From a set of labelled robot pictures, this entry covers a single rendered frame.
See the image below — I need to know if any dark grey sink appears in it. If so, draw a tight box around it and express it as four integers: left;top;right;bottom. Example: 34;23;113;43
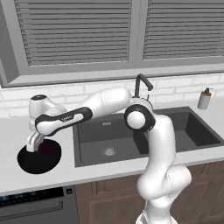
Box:
72;106;224;168

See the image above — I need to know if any brown wooden cupboard door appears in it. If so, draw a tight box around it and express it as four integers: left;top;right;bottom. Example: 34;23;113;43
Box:
74;173;148;224
171;161;224;224

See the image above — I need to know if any black bowl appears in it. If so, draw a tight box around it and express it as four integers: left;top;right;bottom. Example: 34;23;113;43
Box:
17;138;63;175

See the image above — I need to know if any black tap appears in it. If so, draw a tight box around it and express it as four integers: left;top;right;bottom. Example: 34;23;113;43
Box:
133;73;154;100

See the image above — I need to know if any grey window blind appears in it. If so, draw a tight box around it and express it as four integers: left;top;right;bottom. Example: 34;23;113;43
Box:
142;0;224;61
12;0;134;67

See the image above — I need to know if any grey soap dispenser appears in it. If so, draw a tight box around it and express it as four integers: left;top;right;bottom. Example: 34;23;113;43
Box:
197;87;214;111

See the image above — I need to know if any dark grey dishwasher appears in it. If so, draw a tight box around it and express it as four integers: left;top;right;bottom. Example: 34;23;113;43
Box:
0;185;81;224

